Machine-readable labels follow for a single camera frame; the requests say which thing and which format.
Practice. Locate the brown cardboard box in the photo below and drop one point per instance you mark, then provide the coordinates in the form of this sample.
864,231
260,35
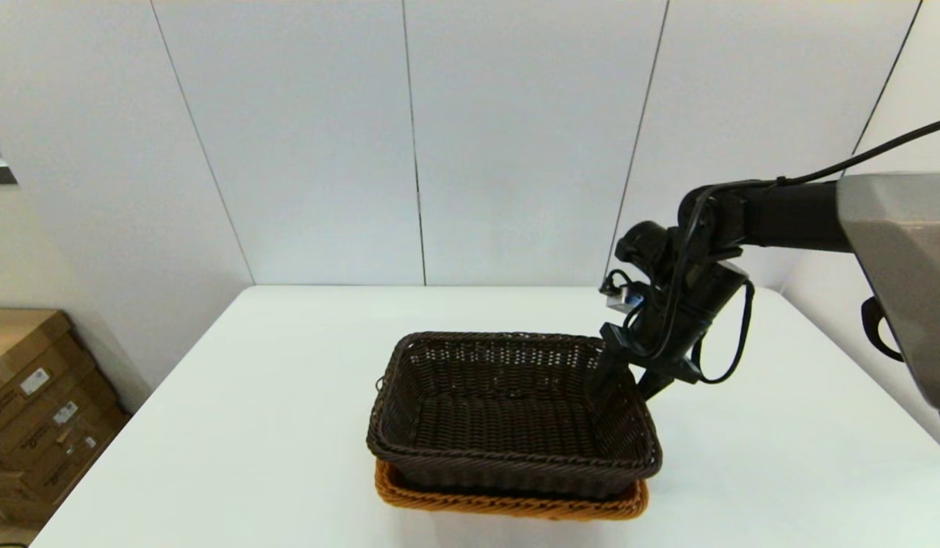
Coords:
66,466
13,502
20,342
28,426

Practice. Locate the silver right camera plug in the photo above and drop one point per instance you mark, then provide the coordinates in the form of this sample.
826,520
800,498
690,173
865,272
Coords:
622,298

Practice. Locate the orange wicker basket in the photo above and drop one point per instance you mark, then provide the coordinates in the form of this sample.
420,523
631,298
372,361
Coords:
508,506

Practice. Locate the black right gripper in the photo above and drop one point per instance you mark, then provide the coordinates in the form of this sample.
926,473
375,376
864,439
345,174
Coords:
690,304

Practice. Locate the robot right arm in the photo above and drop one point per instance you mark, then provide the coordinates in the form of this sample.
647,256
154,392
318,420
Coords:
789,217

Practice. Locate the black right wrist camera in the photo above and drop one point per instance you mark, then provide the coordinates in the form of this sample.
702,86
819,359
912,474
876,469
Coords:
641,247

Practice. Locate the dark brown wicker basket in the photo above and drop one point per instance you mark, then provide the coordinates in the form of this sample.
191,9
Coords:
508,426

